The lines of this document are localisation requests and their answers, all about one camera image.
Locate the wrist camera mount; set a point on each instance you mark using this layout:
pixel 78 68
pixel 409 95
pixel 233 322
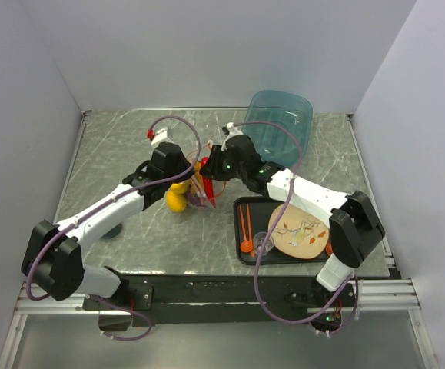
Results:
pixel 231 131
pixel 161 136

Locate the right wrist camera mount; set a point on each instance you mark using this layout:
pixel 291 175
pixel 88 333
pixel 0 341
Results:
pixel 231 131

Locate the aluminium frame rail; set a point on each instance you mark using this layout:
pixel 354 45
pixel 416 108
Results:
pixel 387 295

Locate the purple fake onion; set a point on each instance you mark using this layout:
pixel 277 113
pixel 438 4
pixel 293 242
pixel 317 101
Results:
pixel 196 202

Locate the red fake chili pepper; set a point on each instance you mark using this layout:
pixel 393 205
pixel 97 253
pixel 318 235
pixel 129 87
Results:
pixel 207 182

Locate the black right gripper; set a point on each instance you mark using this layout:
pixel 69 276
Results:
pixel 213 168

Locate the beige bird pattern plate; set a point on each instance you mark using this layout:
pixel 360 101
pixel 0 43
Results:
pixel 300 235

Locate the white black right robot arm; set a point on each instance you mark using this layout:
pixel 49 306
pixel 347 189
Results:
pixel 353 226

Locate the teal transparent plastic bin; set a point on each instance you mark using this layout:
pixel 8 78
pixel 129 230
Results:
pixel 279 125

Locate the orange plastic spoon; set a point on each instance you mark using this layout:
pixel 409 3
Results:
pixel 246 246

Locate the small clear glass cup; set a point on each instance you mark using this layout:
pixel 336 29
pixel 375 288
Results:
pixel 263 243

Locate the tan fake ginger root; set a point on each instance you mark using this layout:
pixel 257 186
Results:
pixel 196 176

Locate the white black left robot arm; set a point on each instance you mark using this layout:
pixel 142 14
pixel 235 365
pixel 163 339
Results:
pixel 54 256

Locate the yellow fake bell pepper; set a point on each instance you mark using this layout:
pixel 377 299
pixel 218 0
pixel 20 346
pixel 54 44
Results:
pixel 176 199

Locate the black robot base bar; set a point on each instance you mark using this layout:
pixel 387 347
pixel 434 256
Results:
pixel 191 298

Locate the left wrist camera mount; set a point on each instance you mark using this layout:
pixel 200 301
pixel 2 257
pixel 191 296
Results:
pixel 161 136

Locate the clear zip top bag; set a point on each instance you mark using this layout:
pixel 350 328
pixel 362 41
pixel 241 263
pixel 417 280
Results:
pixel 219 186

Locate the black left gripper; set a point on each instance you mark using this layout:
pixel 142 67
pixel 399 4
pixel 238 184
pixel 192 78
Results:
pixel 185 163

